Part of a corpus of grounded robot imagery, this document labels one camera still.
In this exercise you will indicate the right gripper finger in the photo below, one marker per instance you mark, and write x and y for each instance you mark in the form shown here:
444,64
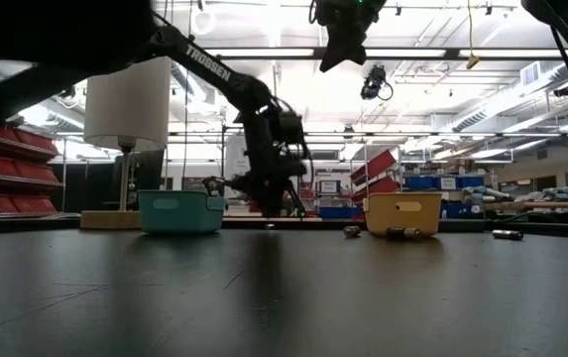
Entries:
350,47

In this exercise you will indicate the copper black AA battery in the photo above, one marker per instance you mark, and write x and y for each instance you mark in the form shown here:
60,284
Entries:
402,233
351,231

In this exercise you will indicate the black background robot arm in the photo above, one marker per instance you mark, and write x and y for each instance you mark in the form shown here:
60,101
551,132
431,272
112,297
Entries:
224,184
299,203

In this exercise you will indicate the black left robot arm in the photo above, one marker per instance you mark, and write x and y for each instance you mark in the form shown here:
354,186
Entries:
209,64

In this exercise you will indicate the white blue sign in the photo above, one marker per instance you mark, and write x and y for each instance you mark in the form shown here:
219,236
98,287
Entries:
329,187

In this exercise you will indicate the teal plastic bin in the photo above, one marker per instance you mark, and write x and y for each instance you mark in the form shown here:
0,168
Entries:
179,214

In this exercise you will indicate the tilted red storage bins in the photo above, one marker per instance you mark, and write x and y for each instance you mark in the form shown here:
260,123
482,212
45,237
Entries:
375,168

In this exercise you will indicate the yellow plastic bin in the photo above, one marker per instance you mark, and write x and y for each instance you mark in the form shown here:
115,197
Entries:
402,210

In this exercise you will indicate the white shade table lamp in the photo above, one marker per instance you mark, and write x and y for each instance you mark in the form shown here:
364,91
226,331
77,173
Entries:
127,104

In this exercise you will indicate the blue storage bin row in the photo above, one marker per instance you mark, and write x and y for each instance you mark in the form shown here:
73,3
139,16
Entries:
422,183

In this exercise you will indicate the white ceiling air vent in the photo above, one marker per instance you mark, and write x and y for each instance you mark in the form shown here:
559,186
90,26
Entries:
530,74

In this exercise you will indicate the black ceiling device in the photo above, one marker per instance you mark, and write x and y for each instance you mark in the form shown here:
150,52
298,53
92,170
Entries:
565,90

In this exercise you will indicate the wooden workbench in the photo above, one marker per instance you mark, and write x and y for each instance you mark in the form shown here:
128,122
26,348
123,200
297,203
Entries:
551,204

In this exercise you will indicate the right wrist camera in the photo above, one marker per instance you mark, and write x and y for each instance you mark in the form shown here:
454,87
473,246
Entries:
319,12

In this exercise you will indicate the black overhead camera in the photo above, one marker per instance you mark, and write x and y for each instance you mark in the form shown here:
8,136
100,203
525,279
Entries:
374,82

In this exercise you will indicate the black overhead frame bar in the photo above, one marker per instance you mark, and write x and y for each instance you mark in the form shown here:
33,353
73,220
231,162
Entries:
452,53

